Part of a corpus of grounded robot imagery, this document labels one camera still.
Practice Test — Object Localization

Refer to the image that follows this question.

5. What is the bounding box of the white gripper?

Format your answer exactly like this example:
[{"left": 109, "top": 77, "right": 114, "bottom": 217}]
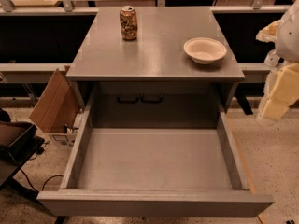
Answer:
[{"left": 256, "top": 20, "right": 299, "bottom": 126}]

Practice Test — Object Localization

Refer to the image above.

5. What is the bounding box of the orange soda can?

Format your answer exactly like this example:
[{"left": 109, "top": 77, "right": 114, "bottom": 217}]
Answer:
[{"left": 120, "top": 6, "right": 137, "bottom": 40}]

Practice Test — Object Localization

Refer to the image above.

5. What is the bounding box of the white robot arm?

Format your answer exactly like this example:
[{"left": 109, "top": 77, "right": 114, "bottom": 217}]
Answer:
[{"left": 256, "top": 0, "right": 299, "bottom": 125}]

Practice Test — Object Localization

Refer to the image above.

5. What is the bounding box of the grey drawer cabinet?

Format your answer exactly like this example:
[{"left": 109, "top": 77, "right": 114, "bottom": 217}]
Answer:
[{"left": 67, "top": 7, "right": 244, "bottom": 128}]

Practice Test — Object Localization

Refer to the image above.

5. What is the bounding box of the open grey top drawer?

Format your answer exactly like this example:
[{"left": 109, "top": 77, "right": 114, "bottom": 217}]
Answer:
[{"left": 38, "top": 86, "right": 274, "bottom": 217}]

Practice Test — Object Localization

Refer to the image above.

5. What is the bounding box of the white paper bowl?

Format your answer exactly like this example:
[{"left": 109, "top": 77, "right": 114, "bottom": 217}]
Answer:
[{"left": 183, "top": 37, "right": 227, "bottom": 65}]

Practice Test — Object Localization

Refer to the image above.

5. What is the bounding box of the open cardboard box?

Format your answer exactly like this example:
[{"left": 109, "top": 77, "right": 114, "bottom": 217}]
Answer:
[{"left": 29, "top": 70, "right": 81, "bottom": 146}]

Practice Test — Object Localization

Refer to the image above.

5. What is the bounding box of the black tray on stand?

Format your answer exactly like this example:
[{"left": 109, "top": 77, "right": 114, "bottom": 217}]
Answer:
[{"left": 0, "top": 109, "right": 45, "bottom": 188}]

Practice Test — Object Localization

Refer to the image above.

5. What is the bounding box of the right black drawer handle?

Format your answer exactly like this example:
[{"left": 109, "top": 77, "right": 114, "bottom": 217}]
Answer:
[{"left": 140, "top": 94, "right": 163, "bottom": 104}]

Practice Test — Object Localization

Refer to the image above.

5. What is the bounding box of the black floor cable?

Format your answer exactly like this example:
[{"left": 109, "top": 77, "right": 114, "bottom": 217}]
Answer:
[{"left": 20, "top": 168, "right": 64, "bottom": 193}]

